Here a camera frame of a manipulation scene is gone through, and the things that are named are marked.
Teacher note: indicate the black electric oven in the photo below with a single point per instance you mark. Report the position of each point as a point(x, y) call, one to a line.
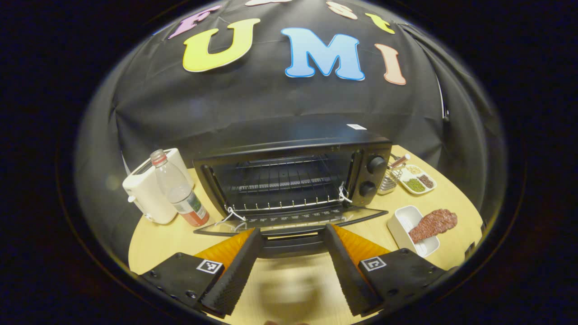
point(361, 180)

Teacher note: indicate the black backdrop cloth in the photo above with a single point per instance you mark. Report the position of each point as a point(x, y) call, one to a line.
point(271, 99)

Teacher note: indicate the white rectangular tray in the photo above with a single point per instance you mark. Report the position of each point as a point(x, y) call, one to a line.
point(402, 221)

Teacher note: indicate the metal oven rack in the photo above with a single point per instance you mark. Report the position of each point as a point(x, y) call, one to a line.
point(280, 183)

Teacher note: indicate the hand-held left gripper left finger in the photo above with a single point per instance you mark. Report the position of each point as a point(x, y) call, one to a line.
point(235, 271)

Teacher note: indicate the red raw meat steak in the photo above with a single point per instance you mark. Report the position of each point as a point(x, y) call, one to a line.
point(433, 223)

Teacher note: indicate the clear plastic bottle red label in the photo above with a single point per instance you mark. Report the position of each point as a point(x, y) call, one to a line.
point(180, 194)

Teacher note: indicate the white divided dish with beans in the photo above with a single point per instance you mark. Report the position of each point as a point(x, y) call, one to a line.
point(415, 185)

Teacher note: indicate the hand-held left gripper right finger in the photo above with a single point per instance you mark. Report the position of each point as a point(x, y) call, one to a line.
point(345, 271)

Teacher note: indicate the white toaster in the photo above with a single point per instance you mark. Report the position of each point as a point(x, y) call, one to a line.
point(144, 194)

